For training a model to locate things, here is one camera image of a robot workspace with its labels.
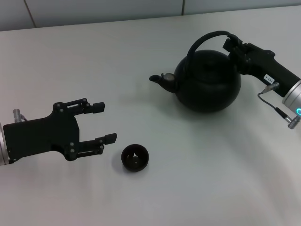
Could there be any black teapot with arched handle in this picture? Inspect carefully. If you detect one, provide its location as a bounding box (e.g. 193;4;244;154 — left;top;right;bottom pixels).
149;30;242;114

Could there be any small black teacup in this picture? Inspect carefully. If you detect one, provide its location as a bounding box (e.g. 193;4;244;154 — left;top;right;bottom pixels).
121;144;150;172

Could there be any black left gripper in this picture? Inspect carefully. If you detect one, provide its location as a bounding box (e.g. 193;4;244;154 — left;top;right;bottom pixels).
3;97;118;163

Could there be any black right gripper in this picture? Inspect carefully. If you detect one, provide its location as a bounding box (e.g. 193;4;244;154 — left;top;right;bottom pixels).
222;37;301;98

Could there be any gripper cable with connector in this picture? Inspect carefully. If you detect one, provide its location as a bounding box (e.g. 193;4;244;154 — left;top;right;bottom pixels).
257;81;301;129
13;108;28;123

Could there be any left gripper cable with connector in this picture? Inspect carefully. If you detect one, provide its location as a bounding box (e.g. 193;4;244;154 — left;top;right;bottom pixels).
13;108;28;123

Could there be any right gripper cable with connector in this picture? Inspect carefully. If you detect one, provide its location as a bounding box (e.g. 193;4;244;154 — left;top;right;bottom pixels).
257;81;301;129

